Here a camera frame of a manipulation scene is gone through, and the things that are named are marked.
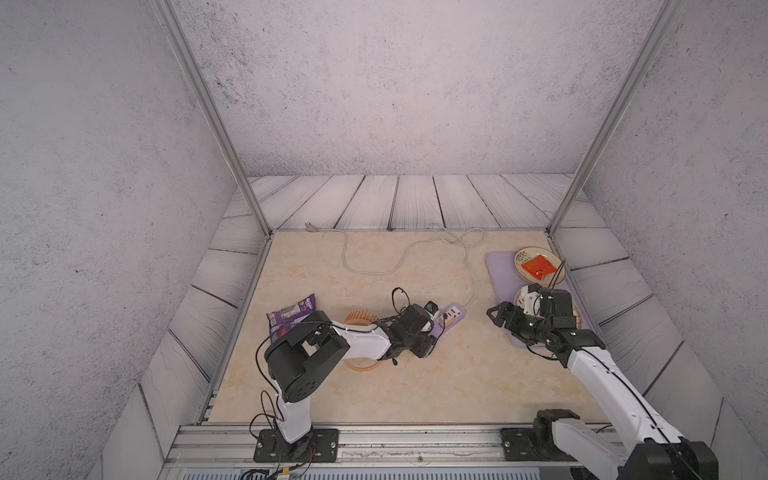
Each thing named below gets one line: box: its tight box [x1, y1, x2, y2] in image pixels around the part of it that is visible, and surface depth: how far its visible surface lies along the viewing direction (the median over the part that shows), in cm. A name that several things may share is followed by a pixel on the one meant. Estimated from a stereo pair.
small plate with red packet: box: [514, 246, 566, 287], surface depth 110 cm
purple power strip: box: [429, 304, 467, 338], surface depth 95 cm
